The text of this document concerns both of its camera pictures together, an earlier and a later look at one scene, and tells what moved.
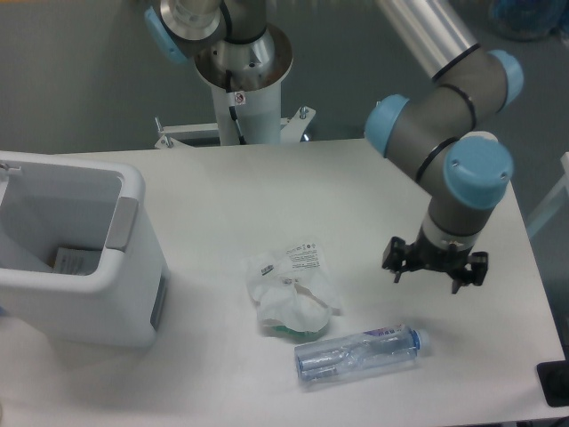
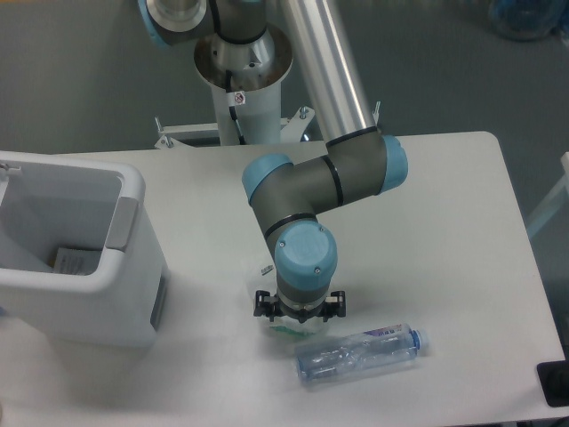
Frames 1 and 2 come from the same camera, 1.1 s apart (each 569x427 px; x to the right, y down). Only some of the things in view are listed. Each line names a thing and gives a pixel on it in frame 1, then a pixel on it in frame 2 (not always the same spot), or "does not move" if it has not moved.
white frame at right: x=552 y=200 does not move
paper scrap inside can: x=76 y=261 does not move
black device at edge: x=554 y=378 does not move
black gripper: x=420 y=255 -> x=332 y=306
